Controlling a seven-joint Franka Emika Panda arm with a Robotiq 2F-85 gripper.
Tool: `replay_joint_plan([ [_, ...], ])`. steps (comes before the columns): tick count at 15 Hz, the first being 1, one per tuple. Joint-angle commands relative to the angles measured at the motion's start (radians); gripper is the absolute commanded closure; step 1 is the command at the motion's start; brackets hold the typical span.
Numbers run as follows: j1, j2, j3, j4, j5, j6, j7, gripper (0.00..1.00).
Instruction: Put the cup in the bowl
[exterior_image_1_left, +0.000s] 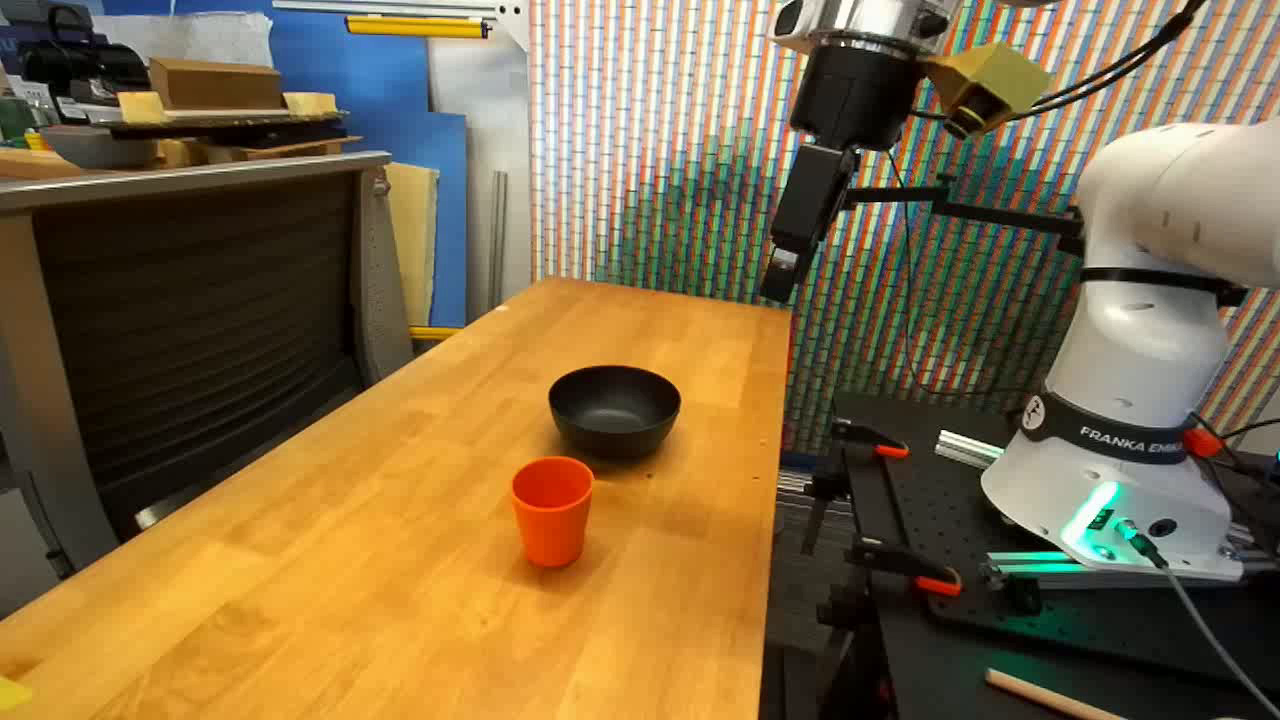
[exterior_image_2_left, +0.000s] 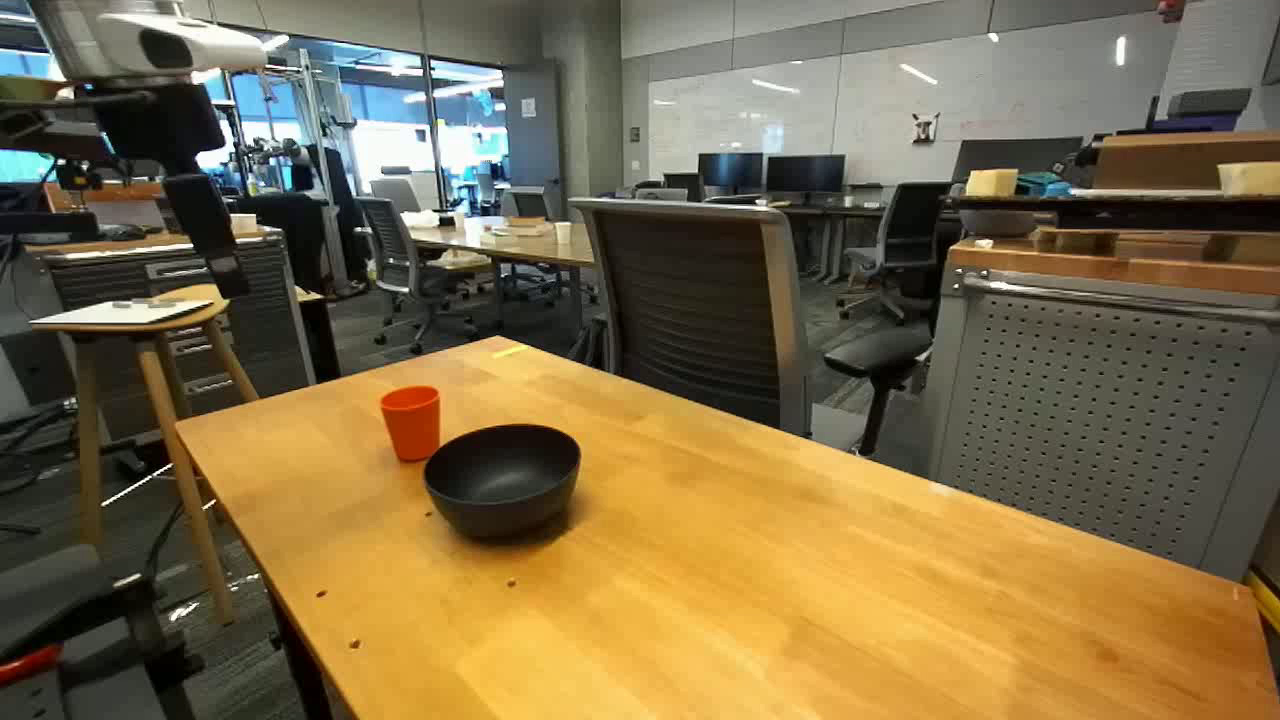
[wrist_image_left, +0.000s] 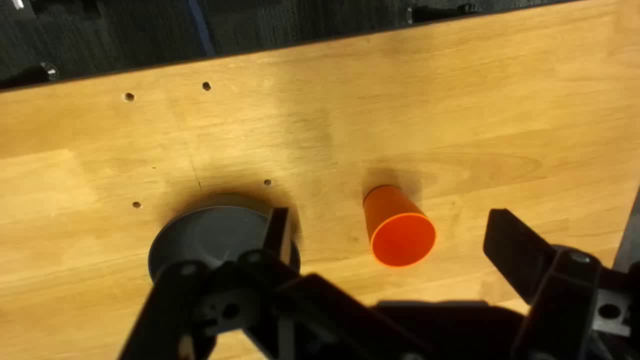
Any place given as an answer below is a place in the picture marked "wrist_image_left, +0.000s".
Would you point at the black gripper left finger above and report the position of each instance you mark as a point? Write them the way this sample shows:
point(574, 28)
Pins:
point(200, 301)

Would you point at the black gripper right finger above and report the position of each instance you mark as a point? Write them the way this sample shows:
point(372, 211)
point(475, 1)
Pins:
point(532, 266)

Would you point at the orange plastic cup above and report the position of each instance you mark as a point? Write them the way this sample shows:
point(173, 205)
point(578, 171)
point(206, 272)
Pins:
point(400, 233)

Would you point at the dark grey bowl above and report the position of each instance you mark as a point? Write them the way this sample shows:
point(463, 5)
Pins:
point(206, 233)

